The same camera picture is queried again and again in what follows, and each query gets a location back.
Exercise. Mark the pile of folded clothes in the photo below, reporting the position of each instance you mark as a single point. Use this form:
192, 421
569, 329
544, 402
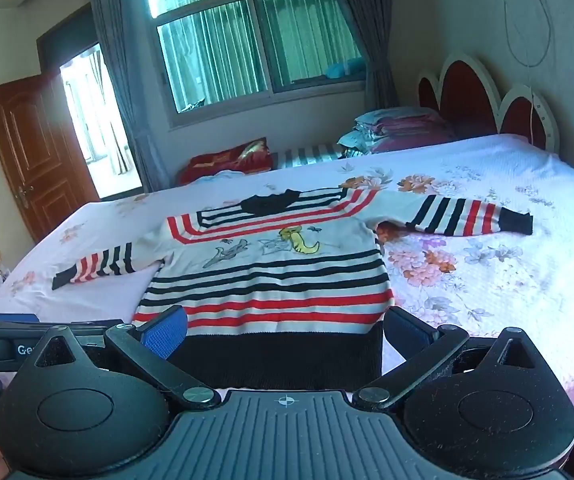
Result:
367, 127

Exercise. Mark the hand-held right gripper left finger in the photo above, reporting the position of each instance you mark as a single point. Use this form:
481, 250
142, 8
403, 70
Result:
164, 334

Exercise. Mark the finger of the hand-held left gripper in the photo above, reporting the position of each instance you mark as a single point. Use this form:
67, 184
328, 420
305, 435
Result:
14, 318

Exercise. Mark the white floral bed sheet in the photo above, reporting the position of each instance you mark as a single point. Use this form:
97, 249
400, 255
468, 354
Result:
492, 260

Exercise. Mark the red scalloped headboard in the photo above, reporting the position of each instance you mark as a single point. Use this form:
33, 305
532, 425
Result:
467, 95

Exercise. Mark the red patterned cushion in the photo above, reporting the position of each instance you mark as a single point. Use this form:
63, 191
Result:
227, 160

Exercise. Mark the folded maroon quilt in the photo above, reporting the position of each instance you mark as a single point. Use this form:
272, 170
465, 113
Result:
417, 135

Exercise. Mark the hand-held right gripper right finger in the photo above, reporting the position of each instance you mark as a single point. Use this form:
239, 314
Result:
407, 332

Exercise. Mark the striped knit sweater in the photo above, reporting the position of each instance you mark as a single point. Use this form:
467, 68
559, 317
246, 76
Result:
267, 280

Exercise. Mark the brown wooden door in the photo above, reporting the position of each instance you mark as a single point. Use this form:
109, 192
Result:
37, 160

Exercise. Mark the striped folded blanket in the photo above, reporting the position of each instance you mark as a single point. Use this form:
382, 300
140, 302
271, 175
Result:
307, 155

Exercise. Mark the sliding glass window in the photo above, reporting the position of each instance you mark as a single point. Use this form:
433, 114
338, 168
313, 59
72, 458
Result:
207, 55

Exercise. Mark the blue cloth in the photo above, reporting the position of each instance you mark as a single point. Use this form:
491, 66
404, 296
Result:
347, 67

